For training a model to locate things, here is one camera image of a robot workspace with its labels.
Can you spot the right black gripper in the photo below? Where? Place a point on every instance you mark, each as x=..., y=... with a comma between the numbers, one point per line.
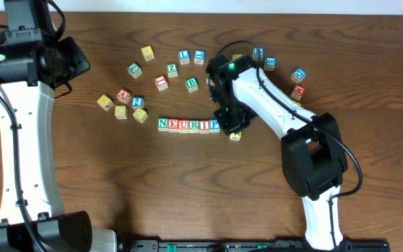
x=232, y=123

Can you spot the yellow s block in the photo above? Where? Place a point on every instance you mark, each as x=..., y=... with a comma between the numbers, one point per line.
x=235, y=136
x=236, y=56

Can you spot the blue P block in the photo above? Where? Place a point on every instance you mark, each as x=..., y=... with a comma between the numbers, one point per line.
x=214, y=126

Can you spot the red I block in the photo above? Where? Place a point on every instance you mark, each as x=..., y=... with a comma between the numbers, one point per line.
x=204, y=126

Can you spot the green R block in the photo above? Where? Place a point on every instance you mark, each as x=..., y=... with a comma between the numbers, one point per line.
x=194, y=126

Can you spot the red U block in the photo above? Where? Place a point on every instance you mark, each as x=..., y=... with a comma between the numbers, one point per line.
x=183, y=126

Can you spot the red E block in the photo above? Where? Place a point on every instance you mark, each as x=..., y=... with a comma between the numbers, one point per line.
x=173, y=125

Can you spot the green N block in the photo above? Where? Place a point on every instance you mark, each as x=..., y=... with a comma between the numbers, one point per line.
x=162, y=124

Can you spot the red I block sideways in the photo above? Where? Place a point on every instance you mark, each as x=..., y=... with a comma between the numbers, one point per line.
x=161, y=82

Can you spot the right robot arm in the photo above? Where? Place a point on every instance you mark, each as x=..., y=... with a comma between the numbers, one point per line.
x=313, y=162

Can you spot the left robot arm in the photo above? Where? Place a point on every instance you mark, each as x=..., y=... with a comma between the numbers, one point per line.
x=32, y=215

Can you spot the yellow K block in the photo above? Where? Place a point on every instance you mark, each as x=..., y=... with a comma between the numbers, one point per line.
x=105, y=102

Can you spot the red A block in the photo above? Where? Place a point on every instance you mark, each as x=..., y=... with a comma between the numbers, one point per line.
x=124, y=96

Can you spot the green 7 block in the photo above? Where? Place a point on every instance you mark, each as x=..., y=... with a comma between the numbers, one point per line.
x=134, y=70

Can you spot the green B block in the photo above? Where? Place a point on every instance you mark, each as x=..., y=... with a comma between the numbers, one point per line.
x=192, y=84

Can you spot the yellow C block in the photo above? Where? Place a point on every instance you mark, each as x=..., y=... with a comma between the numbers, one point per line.
x=121, y=112

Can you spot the blue 5 block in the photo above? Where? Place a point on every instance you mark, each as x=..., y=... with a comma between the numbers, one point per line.
x=269, y=63

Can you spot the red M block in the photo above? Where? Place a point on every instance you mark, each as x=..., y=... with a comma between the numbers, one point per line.
x=298, y=92

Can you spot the blue 2 block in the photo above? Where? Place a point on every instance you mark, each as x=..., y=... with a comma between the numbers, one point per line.
x=137, y=103

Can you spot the yellow W block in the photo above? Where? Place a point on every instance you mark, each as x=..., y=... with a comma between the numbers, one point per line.
x=148, y=53

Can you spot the blue D block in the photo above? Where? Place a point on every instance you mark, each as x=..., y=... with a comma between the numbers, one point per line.
x=258, y=54

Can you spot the blue Q block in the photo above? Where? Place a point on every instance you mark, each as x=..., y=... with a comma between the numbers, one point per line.
x=298, y=75

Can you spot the blue L block rotated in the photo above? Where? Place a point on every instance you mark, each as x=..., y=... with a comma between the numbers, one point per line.
x=199, y=56

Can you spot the yellow O block left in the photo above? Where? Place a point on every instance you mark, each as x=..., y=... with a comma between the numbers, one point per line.
x=140, y=115

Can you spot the green Z block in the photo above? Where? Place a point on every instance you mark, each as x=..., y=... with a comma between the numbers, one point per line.
x=172, y=70

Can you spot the blue L block upright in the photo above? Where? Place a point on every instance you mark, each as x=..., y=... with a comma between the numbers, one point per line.
x=184, y=57

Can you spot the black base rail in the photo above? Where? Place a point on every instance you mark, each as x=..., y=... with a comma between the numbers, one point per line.
x=295, y=245

